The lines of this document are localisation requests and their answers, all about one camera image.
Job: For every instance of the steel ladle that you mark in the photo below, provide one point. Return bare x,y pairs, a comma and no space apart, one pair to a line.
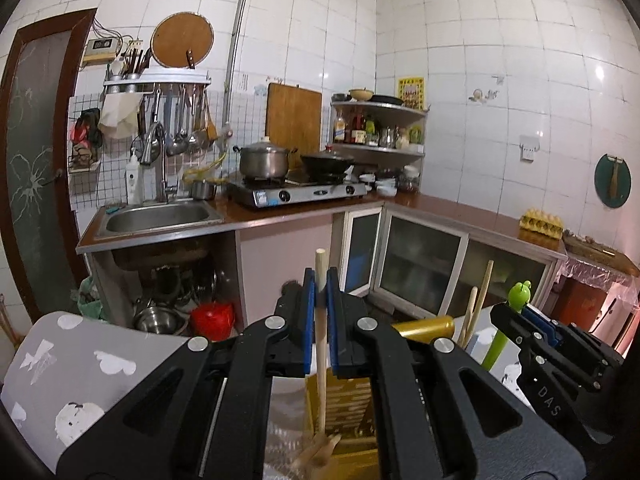
176,140

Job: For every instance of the metal wall pipe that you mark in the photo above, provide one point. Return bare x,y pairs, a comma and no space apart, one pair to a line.
237,35

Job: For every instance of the glass jar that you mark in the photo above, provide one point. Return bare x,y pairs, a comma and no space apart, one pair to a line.
409,180

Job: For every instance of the white soap bottle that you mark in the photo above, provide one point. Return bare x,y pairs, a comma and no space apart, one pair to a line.
133,180

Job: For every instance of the white wall socket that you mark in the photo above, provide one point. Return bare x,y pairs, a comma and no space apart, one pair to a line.
529,149

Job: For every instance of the yellow egg carton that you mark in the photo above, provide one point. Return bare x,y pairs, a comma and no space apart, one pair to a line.
541,224

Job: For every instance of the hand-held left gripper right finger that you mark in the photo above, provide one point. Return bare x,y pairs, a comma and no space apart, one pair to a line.
333,320

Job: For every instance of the green plastic bag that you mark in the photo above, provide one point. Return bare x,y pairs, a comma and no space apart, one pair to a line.
92,300

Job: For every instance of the green round board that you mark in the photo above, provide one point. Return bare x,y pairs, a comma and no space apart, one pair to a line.
612,180

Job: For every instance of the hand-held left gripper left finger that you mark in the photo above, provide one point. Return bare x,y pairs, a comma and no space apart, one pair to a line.
310,310

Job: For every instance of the small steel pot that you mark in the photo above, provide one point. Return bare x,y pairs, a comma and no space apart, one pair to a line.
204,190

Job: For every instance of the dark wooden glass door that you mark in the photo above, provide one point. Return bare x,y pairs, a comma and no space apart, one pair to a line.
40,160

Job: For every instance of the steel bowl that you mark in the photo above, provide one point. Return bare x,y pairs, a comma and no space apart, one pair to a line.
157,320

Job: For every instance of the wooden chopstick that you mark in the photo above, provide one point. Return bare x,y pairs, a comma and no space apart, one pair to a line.
321,400
484,290
469,315
306,454
328,446

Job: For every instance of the wooden cutting board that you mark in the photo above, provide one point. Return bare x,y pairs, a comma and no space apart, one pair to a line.
294,115

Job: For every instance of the round wooden board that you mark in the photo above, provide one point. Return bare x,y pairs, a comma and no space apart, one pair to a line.
182,37

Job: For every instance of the red pot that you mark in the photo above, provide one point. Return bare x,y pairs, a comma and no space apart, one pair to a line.
212,321

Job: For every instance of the steel cooking pot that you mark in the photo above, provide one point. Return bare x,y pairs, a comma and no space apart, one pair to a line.
264,160

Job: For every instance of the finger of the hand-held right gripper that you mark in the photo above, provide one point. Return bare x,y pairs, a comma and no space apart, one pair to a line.
547,322
515,322

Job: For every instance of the steel sink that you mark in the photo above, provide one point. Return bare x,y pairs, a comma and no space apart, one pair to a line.
157,217

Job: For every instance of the grey printed tablecloth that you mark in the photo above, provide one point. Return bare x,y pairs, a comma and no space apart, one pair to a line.
75,370

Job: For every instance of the black wok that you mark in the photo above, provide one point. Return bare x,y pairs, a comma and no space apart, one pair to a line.
327,162

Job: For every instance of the metal wall utensil rack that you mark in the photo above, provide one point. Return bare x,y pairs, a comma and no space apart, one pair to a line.
155,80

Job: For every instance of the metal corner shelf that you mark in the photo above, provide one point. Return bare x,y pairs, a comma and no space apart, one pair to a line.
380,127

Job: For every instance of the pink covered side table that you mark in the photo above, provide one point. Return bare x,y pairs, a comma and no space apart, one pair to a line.
595,290

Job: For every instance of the yellow slotted utensil holder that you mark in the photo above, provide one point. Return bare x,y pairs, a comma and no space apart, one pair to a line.
345,400

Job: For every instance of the white plastic bag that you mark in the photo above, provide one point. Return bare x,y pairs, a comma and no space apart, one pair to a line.
119,115

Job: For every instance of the white electrical box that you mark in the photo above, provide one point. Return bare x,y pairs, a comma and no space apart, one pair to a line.
99,51

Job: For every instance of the yellow wall poster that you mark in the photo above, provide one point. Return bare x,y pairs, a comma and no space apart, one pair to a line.
410,92

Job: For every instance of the oil bottle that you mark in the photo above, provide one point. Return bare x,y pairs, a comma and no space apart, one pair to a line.
339,127

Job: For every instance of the kitchen counter cabinet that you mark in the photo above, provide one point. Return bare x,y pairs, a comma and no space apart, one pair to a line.
425,260

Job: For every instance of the steel gas stove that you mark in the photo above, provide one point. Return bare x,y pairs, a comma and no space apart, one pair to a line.
295,194

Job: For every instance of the steel faucet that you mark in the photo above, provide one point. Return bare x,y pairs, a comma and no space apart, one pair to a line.
157,160

